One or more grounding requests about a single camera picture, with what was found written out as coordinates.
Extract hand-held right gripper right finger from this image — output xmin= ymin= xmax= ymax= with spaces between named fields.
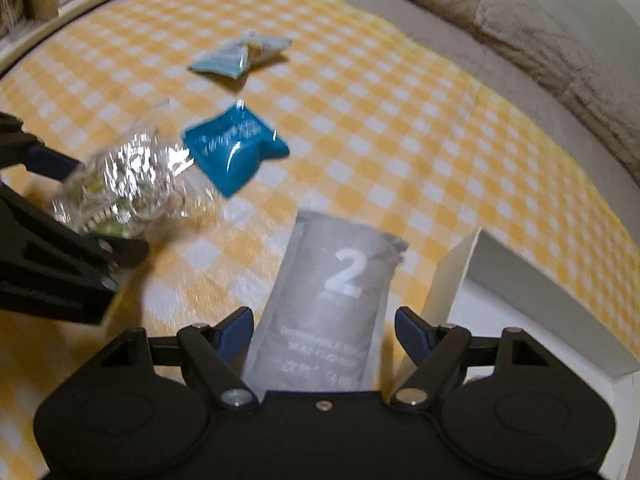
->
xmin=390 ymin=306 xmax=551 ymax=411

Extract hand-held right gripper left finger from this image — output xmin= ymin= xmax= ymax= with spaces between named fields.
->
xmin=97 ymin=306 xmax=261 ymax=411

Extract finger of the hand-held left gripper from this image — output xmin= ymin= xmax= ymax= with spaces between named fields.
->
xmin=0 ymin=182 xmax=151 ymax=282
xmin=0 ymin=112 xmax=85 ymax=182

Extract clear bag with shiny contents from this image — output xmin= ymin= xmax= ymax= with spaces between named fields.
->
xmin=52 ymin=97 xmax=221 ymax=241

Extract grey packet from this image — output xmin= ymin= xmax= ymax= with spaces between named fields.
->
xmin=242 ymin=210 xmax=410 ymax=394

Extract white shallow box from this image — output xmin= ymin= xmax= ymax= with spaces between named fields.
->
xmin=422 ymin=226 xmax=640 ymax=480

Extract yellow checked blanket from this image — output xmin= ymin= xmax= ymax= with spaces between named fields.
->
xmin=0 ymin=0 xmax=640 ymax=480

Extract light blue packet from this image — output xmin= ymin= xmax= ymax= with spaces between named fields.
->
xmin=187 ymin=30 xmax=294 ymax=80

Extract fluffy beige pillow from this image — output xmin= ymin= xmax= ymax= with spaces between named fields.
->
xmin=474 ymin=0 xmax=640 ymax=111

